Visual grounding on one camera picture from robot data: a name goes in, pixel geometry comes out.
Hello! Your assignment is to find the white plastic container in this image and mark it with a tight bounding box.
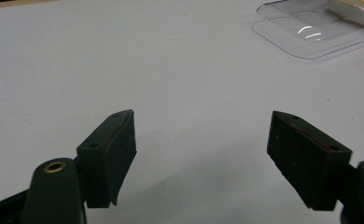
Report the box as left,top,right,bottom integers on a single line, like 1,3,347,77
326,0,364,32

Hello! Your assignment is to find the clear plastic container lid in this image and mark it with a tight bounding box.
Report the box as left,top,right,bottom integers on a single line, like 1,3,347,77
250,0,364,61

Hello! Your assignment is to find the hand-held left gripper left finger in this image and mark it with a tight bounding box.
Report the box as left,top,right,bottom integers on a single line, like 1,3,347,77
76,108,138,209

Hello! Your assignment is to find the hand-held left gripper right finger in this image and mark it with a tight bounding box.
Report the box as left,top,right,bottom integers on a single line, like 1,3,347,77
266,110,354,212

